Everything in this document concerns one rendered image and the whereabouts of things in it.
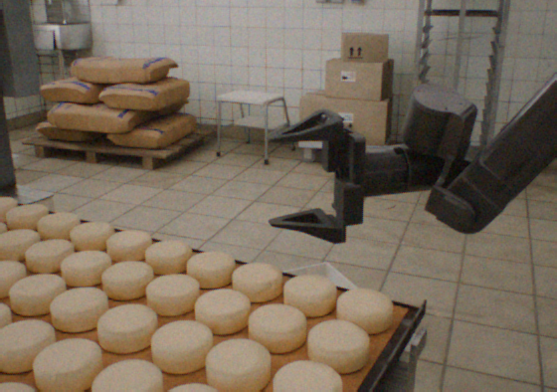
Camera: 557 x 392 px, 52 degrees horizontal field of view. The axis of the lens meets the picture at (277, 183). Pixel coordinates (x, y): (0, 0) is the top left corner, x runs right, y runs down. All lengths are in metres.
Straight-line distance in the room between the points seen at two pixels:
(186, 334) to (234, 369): 0.06
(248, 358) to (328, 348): 0.06
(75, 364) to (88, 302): 0.09
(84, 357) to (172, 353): 0.07
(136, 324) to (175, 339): 0.04
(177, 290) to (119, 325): 0.07
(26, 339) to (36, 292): 0.08
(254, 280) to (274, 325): 0.08
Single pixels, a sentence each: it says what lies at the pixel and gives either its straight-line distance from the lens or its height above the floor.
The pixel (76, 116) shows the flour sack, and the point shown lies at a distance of 4.24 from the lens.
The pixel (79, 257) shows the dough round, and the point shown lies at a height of 0.92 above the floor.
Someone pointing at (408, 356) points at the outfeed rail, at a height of 0.89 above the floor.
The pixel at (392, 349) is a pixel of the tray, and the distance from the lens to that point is 0.51.
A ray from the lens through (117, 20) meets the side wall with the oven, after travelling 5.20.
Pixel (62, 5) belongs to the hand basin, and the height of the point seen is 1.05.
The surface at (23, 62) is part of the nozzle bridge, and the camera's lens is 1.04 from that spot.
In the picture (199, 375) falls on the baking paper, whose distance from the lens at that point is 0.48.
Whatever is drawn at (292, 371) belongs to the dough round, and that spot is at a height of 0.92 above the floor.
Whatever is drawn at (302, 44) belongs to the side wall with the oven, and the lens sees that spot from 4.45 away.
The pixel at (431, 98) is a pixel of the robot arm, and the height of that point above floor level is 1.08.
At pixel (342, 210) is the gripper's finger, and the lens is 0.63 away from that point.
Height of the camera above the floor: 1.19
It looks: 19 degrees down
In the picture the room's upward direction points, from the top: straight up
